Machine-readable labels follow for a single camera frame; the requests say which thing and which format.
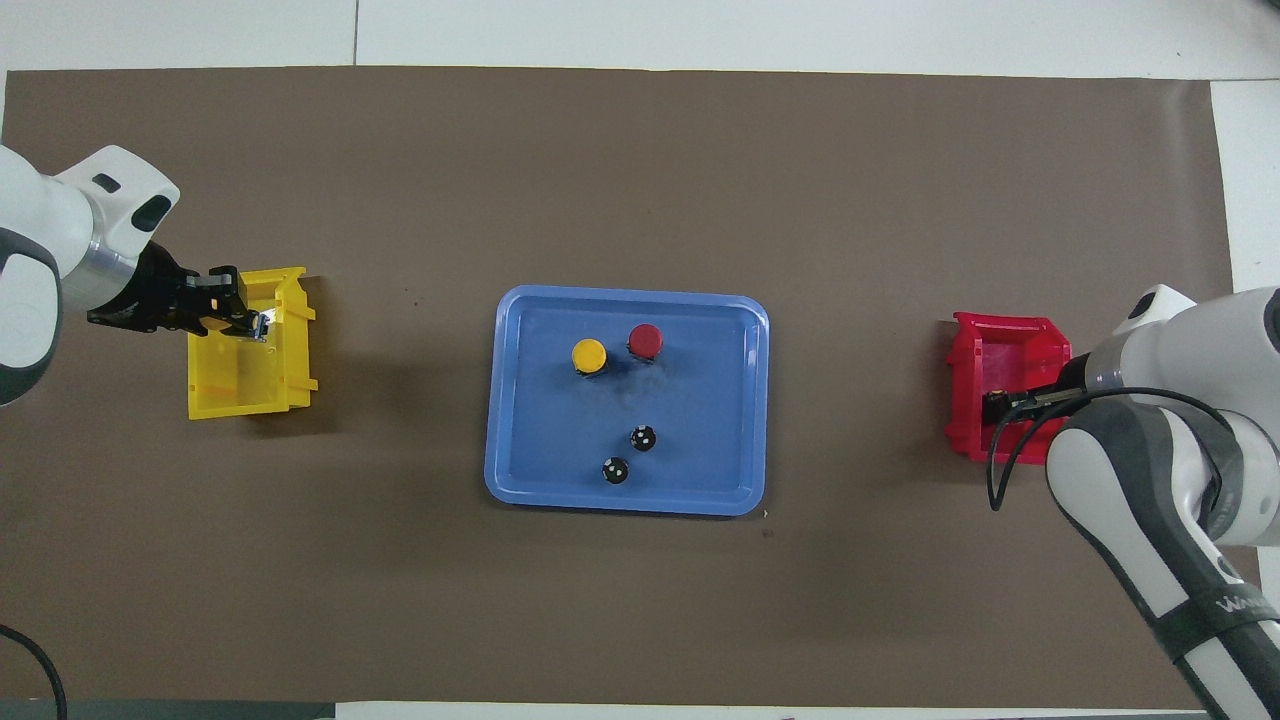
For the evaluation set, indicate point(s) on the yellow plastic storage bin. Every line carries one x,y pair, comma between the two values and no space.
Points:
235,375

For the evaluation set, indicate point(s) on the red plastic storage bin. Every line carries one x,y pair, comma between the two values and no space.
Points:
970,370

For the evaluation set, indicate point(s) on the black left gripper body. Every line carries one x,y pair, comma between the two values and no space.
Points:
170,300

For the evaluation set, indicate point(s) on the blue plastic tray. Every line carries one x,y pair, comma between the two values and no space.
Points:
690,450

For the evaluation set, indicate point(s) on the brown table mat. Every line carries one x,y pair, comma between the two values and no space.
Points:
640,180

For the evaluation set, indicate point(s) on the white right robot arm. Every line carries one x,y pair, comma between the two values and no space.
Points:
1180,350

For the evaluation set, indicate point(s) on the black push button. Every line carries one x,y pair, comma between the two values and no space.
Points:
616,470
643,437

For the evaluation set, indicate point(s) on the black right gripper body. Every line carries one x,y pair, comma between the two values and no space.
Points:
1075,378

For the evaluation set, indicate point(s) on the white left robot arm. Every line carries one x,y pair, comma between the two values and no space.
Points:
60,220

